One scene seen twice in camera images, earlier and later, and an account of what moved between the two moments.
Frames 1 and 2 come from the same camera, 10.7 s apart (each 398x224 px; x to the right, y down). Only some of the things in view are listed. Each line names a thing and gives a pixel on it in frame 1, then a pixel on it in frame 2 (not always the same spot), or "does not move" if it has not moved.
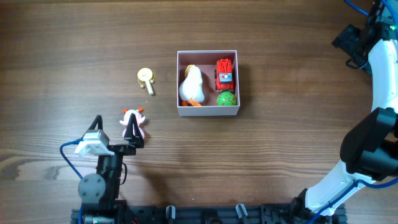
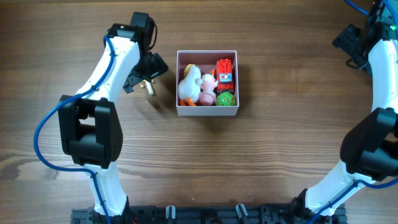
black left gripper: x=118 y=149 -> x=144 y=73
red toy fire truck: x=224 y=76 does not move
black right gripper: x=348 y=40 does not move
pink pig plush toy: x=139 y=117 -> x=208 y=96
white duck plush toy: x=191 y=89 does not move
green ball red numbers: x=226 y=98 does not move
